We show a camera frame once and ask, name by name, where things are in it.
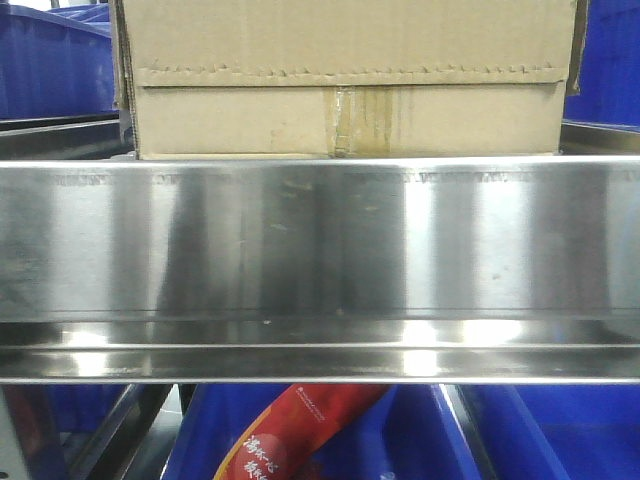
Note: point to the blue lower bin left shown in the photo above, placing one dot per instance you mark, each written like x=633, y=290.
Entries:
x=81, y=408

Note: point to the blue plastic bin left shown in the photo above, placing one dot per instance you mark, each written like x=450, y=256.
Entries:
x=56, y=63

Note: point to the blue lower bin right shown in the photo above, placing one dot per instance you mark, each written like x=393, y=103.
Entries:
x=558, y=431

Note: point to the blue plastic bin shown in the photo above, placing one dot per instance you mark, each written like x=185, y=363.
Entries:
x=56, y=63
x=609, y=76

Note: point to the blue plastic bin right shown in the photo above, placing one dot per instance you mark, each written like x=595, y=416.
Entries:
x=609, y=76

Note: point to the red printed snack package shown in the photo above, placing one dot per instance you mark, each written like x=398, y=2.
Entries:
x=294, y=426

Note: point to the blue lower bin centre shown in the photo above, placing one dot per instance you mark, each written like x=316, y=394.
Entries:
x=410, y=433

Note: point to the brown cardboard box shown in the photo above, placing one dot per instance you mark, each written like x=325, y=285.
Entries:
x=346, y=79

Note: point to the stainless steel shelf front rail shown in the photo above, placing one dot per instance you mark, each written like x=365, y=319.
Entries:
x=463, y=270

